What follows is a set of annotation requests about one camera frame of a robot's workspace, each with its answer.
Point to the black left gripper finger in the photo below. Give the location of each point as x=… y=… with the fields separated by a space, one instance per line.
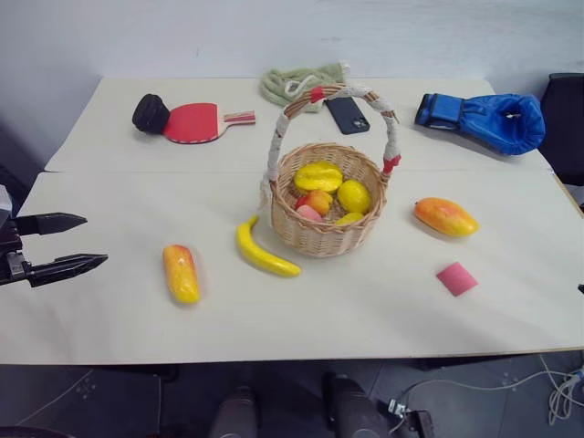
x=64 y=267
x=50 y=223

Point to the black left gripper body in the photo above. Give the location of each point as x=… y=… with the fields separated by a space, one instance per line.
x=13 y=262

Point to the small yellow fruit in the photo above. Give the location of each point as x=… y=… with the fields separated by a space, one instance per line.
x=349 y=218

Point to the yellow star fruit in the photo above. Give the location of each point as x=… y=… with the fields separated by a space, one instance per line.
x=318 y=177

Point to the long yellow red mango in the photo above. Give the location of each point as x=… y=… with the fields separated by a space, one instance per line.
x=181 y=274

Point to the pink square sponge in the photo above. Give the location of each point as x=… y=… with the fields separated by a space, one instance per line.
x=456 y=278

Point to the black round cloth bundle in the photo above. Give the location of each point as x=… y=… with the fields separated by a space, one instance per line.
x=150 y=114

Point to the plump orange yellow mango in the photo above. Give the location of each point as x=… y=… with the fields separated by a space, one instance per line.
x=446 y=216

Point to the black chair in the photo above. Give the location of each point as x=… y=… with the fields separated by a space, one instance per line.
x=563 y=132

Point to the red table tennis paddle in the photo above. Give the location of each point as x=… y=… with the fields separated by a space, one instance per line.
x=196 y=123

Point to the blue boxing glove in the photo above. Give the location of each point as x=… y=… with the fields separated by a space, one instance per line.
x=497 y=121

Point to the yellow banana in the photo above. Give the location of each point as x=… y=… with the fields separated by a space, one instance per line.
x=260 y=254

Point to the black plug device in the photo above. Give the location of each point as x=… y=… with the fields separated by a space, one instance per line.
x=413 y=424

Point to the dark rounded shape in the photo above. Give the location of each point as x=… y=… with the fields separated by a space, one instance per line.
x=353 y=408
x=233 y=413

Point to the yellow lemon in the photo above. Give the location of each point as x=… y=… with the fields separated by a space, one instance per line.
x=354 y=195

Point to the red yellow peach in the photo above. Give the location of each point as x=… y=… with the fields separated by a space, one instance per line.
x=315 y=201

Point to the green towel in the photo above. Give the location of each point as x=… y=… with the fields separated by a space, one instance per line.
x=292 y=86

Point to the dark blue smartphone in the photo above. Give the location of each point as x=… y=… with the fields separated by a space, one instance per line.
x=347 y=115

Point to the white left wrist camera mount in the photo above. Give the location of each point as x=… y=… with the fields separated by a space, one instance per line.
x=3 y=198

